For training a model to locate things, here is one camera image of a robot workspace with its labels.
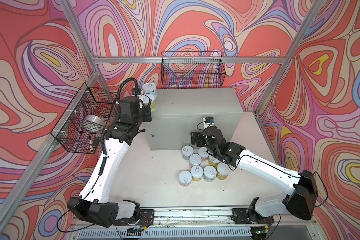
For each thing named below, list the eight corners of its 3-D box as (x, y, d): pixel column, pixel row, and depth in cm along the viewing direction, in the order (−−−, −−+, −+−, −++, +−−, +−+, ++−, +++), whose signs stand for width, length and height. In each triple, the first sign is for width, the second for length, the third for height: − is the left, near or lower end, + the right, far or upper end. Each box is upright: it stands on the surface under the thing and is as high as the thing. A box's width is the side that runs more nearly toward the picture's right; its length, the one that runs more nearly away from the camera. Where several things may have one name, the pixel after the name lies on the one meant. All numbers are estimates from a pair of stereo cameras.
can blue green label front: (203, 182, 86) (204, 178, 82) (202, 169, 91) (203, 165, 87) (216, 182, 86) (217, 178, 82) (214, 169, 91) (215, 165, 87)
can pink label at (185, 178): (178, 187, 85) (178, 183, 80) (178, 174, 89) (178, 170, 85) (191, 187, 85) (192, 183, 80) (191, 174, 89) (191, 170, 85)
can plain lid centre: (189, 167, 91) (189, 164, 87) (189, 157, 95) (189, 153, 92) (201, 167, 91) (202, 164, 87) (200, 157, 95) (201, 153, 92)
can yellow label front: (191, 181, 86) (191, 178, 82) (190, 169, 91) (191, 165, 87) (202, 181, 86) (203, 178, 82) (201, 169, 91) (202, 165, 87)
